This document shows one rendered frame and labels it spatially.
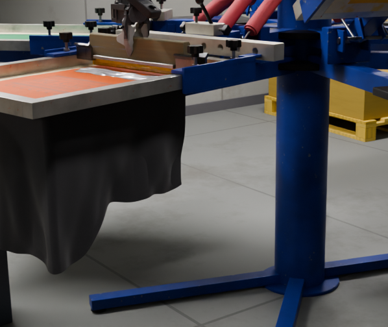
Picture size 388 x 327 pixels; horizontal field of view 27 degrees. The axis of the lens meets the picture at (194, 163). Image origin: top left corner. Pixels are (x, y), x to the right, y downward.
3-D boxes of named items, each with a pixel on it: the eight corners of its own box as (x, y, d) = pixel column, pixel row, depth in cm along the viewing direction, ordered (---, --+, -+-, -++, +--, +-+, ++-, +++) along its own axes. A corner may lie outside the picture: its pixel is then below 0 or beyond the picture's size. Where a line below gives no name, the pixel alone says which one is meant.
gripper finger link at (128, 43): (119, 54, 245) (122, 24, 243) (132, 56, 241) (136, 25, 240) (111, 54, 242) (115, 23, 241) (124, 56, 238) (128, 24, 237)
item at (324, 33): (331, 74, 250) (332, 35, 246) (152, 53, 302) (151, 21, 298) (452, 47, 307) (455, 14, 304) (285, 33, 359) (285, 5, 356)
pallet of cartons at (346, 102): (333, 100, 688) (336, 14, 669) (455, 125, 592) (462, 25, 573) (254, 114, 639) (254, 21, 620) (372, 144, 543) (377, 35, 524)
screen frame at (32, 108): (32, 119, 183) (32, 102, 182) (-97, 91, 221) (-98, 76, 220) (253, 74, 238) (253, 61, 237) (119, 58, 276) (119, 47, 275)
